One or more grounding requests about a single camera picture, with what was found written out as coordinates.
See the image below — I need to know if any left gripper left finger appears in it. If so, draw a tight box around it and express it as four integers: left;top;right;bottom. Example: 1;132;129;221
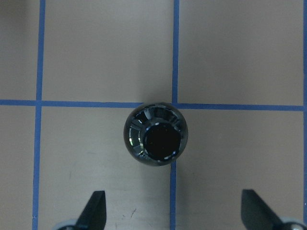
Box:
75;191;106;230

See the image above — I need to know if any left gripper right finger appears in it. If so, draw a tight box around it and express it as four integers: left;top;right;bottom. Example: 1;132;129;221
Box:
241;189;288;230

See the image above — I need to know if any dark wine bottle carried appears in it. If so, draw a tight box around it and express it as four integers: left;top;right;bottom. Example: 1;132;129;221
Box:
123;102;189;166

